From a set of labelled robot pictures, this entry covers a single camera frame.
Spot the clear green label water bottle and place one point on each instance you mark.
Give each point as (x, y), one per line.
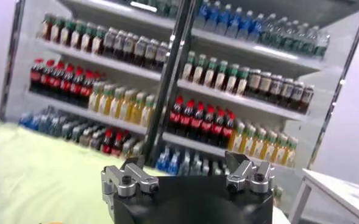
(299, 39)
(278, 34)
(185, 165)
(322, 45)
(310, 42)
(45, 124)
(55, 128)
(196, 168)
(267, 32)
(289, 37)

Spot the beverage display cooler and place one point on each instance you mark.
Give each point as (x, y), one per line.
(243, 101)
(106, 62)

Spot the blue label water bottle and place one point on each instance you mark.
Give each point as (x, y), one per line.
(163, 161)
(234, 23)
(245, 26)
(212, 18)
(173, 164)
(202, 16)
(223, 20)
(256, 30)
(35, 122)
(25, 119)

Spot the red cap cola bottle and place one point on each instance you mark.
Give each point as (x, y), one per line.
(56, 83)
(117, 145)
(175, 117)
(206, 127)
(36, 77)
(196, 123)
(107, 143)
(186, 120)
(86, 91)
(227, 133)
(66, 86)
(76, 89)
(46, 80)
(217, 130)

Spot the light green polo shirt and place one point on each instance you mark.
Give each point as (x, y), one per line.
(45, 176)

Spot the glass cooler door black frame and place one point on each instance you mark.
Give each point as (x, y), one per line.
(11, 54)
(337, 91)

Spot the white side table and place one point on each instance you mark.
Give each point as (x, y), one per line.
(334, 188)

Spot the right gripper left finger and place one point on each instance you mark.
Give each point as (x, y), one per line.
(127, 182)

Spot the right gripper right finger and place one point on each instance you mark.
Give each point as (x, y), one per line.
(252, 178)

